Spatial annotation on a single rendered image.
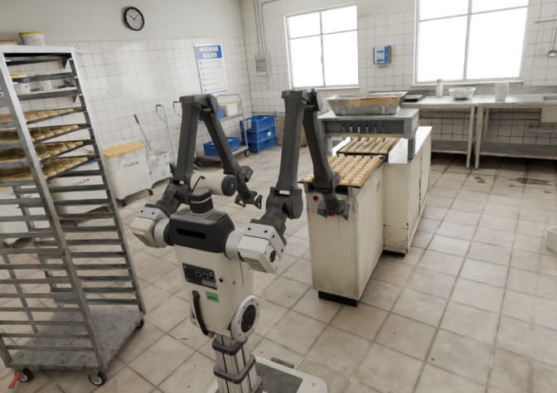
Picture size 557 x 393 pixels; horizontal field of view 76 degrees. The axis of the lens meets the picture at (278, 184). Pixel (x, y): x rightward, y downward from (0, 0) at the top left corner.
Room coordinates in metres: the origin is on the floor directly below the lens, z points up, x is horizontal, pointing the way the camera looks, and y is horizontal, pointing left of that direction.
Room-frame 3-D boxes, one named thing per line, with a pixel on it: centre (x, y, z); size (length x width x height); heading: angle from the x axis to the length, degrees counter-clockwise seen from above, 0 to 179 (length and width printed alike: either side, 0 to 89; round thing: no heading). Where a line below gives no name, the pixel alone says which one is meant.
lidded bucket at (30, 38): (4.46, 2.61, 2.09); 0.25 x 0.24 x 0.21; 52
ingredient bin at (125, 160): (4.74, 2.13, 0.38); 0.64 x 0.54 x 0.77; 50
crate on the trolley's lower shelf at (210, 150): (6.14, 0.92, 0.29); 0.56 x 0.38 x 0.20; 150
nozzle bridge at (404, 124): (2.77, -0.74, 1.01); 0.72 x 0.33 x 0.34; 59
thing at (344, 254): (2.33, -0.49, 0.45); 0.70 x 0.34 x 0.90; 149
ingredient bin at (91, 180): (4.23, 2.53, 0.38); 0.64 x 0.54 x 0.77; 52
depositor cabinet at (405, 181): (3.18, -0.99, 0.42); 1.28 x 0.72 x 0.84; 149
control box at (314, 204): (2.02, -0.30, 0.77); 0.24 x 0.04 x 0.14; 59
